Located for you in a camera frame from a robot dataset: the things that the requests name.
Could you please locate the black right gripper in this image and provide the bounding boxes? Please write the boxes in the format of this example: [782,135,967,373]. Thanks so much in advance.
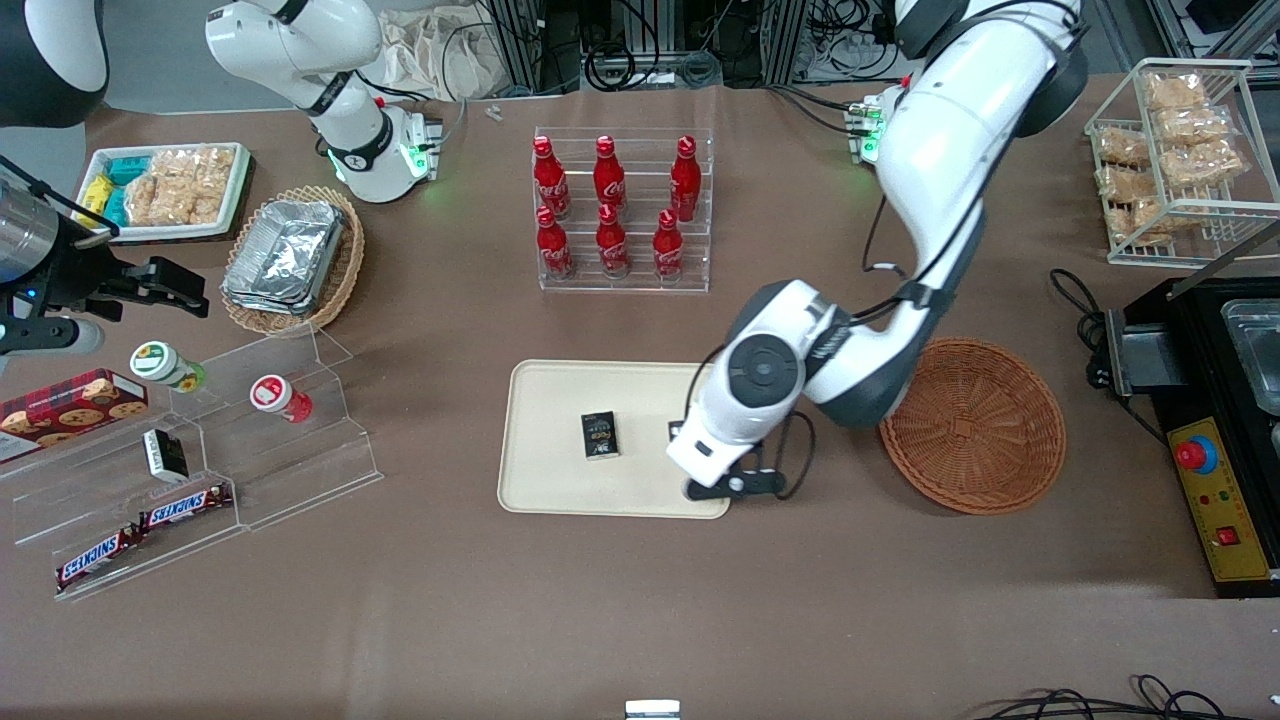
[8,236,210,323]

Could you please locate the white rectangular snack tray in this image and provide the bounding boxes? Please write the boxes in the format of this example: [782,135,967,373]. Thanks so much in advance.
[76,142,254,244]

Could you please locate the silver foil tray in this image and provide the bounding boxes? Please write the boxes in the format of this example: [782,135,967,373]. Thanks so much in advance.
[222,205,348,317]
[224,199,343,307]

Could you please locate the black packaged sandwich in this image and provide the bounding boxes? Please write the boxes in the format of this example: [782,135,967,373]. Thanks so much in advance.
[580,410,622,462]

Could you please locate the cream plastic tray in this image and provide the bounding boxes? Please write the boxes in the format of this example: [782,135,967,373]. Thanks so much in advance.
[497,358,737,521]

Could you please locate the oval light wicker basket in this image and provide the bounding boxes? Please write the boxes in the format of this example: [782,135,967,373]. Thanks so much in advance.
[220,184,366,338]

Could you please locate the round brown wicker basket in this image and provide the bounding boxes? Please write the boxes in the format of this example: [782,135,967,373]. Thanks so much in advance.
[879,337,1067,517]

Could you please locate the green lid sunflower cup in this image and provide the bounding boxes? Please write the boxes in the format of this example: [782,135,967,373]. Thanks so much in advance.
[129,340,207,394]

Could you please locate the clear rice cracker bag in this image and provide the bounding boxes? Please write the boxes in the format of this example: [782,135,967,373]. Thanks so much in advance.
[1153,104,1233,148]
[1098,164,1158,203]
[123,150,187,228]
[1131,197,1173,243]
[1096,127,1153,168]
[180,146,238,225]
[1143,71,1208,111]
[1158,139,1247,188]

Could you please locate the red tartan cookie box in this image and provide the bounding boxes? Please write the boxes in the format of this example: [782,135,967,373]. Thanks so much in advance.
[0,369,150,464]

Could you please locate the red lid strawberry cup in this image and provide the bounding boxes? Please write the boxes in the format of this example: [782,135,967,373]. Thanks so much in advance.
[249,374,314,424]

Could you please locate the black white-sided snack pack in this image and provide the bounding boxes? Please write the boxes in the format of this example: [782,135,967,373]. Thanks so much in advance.
[142,427,190,484]

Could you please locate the clear acrylic bottle rack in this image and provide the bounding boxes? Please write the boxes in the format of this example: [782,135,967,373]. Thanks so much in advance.
[532,126,717,295]

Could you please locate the brown Snickers bar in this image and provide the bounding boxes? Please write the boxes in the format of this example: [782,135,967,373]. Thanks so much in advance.
[137,482,234,532]
[54,526,147,593]

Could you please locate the clear acrylic tiered shelf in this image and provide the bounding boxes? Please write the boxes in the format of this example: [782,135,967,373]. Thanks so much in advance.
[0,325,387,603]

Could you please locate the red cola bottle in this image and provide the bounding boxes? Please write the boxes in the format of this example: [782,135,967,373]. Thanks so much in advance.
[595,203,632,280]
[652,209,687,284]
[536,205,577,282]
[669,135,704,224]
[532,135,572,222]
[593,135,628,213]

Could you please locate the white cloth bag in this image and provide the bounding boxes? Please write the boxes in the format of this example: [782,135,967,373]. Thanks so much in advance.
[378,5,503,103]

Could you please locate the black countertop appliance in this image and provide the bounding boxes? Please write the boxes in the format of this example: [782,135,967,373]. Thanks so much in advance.
[1105,274,1280,602]

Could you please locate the yellow control panel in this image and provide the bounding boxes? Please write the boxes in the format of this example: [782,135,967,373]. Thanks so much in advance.
[1169,417,1272,584]

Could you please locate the steel appliance pan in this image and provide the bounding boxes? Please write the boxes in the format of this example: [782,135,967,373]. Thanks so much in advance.
[1219,297,1280,417]

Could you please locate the grey metal bar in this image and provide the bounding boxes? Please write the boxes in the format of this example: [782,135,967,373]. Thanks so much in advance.
[1164,218,1280,302]

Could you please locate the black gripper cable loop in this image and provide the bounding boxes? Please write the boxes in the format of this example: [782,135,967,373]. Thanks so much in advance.
[745,408,818,502]

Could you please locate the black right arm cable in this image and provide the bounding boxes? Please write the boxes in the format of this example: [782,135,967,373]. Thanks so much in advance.
[0,153,123,240]

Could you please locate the black appliance power cable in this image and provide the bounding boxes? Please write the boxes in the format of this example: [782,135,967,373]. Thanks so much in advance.
[1049,267,1167,443]

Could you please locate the black floor cables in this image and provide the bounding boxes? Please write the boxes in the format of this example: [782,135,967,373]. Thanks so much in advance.
[972,674,1280,720]

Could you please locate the white wire rack basket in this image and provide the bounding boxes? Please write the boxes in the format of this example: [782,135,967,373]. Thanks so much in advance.
[1084,57,1280,269]

